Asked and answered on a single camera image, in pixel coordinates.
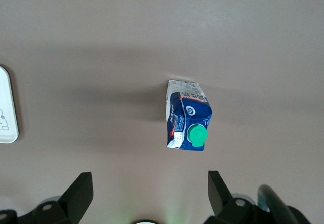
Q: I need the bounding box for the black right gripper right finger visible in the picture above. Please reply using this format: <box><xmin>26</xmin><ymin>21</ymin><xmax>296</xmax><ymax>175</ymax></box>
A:
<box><xmin>206</xmin><ymin>170</ymin><xmax>264</xmax><ymax>224</ymax></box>

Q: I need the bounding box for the cream rabbit print tray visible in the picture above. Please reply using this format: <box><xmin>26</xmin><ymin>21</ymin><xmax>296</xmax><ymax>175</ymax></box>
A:
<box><xmin>0</xmin><ymin>65</ymin><xmax>20</xmax><ymax>144</ymax></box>

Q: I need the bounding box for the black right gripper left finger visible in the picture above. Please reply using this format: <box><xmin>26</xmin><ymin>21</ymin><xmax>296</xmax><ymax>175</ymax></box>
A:
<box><xmin>35</xmin><ymin>172</ymin><xmax>94</xmax><ymax>224</ymax></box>

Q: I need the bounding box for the blue white milk carton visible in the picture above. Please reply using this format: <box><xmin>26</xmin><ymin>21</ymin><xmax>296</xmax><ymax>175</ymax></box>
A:
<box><xmin>166</xmin><ymin>79</ymin><xmax>213</xmax><ymax>152</ymax></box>

